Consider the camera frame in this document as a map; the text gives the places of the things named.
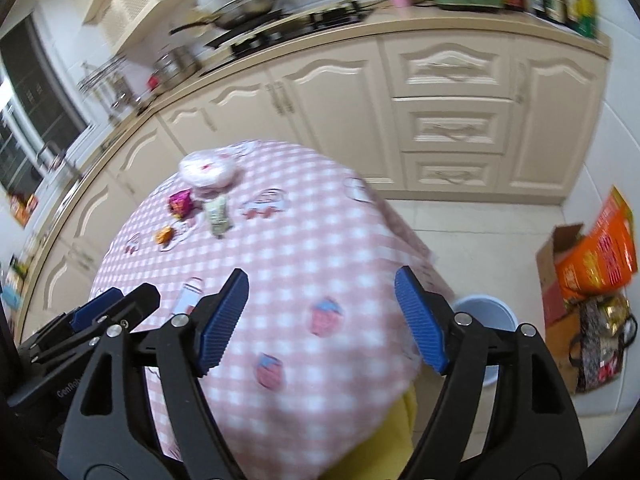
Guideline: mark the pink checked tablecloth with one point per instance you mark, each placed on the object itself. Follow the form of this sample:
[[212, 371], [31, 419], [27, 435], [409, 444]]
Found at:
[[300, 240]]

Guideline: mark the person's yellow trousers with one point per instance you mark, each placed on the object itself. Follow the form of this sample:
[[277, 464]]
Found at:
[[370, 435]]

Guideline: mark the orange box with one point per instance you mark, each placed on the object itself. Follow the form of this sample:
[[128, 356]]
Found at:
[[22, 208]]

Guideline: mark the white plastic bag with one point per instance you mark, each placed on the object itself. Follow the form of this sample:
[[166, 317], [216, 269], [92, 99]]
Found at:
[[207, 167]]

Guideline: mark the steel pot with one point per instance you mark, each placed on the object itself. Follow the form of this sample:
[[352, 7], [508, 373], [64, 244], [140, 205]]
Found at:
[[175, 65]]

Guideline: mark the middle-sized cream cabinet drawer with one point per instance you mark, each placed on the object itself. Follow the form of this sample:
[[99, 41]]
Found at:
[[452, 127]]

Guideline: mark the small cream cabinet drawer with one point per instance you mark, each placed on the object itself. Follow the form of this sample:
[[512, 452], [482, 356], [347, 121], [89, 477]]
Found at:
[[450, 172]]

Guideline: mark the orange rice bag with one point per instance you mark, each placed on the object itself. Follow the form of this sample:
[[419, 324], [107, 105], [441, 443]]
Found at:
[[600, 255]]

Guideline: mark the small red container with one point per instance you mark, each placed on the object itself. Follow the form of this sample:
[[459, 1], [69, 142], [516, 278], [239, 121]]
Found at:
[[153, 82]]

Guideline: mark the dark window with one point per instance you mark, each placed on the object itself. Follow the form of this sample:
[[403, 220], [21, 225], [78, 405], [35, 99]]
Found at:
[[35, 105]]

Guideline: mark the gold foil packet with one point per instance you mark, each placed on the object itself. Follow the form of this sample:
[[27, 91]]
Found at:
[[612, 312]]

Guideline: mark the black gas stove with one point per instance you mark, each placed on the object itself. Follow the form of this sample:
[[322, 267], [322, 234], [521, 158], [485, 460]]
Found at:
[[295, 25]]

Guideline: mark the steel wok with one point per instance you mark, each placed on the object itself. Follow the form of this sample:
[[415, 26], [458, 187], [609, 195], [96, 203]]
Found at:
[[245, 7]]

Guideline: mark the pale green snack packet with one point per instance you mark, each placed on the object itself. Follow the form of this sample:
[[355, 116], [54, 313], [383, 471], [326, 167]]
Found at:
[[217, 217]]

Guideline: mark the metal faucet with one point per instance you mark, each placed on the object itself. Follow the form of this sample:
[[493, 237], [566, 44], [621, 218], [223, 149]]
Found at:
[[50, 155]]

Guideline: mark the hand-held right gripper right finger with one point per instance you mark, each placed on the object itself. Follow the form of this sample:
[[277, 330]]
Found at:
[[420, 320]]

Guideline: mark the metal dish rack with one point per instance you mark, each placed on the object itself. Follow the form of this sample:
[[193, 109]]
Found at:
[[107, 85]]

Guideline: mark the brown cardboard box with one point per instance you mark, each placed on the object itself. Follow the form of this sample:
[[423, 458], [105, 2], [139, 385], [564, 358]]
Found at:
[[550, 280]]

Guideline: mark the cream range hood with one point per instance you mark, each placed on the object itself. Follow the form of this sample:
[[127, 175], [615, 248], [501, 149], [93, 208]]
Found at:
[[135, 5]]

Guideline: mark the pink snack wrapper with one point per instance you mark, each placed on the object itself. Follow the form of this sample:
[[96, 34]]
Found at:
[[181, 204]]

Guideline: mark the cream cabinet door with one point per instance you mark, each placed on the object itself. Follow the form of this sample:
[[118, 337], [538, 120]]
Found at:
[[135, 160], [340, 115], [97, 215], [225, 110], [555, 120]]

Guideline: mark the green and yellow packet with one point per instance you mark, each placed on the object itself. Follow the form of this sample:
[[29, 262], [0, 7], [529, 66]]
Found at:
[[582, 2]]

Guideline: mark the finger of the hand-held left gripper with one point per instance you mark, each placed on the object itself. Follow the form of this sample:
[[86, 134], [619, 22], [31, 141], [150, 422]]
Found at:
[[95, 310], [140, 305]]

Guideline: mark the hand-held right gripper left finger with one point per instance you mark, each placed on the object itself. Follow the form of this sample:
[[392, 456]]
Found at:
[[222, 320]]

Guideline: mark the small orange wrapper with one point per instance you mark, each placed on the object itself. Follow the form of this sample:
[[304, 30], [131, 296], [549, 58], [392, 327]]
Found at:
[[165, 235]]

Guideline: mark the light blue plastic bin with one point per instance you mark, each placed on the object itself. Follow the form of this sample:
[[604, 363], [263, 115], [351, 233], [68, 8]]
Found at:
[[487, 315]]

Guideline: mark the large cream cabinet drawer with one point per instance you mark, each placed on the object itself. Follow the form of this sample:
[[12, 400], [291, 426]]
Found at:
[[447, 67]]

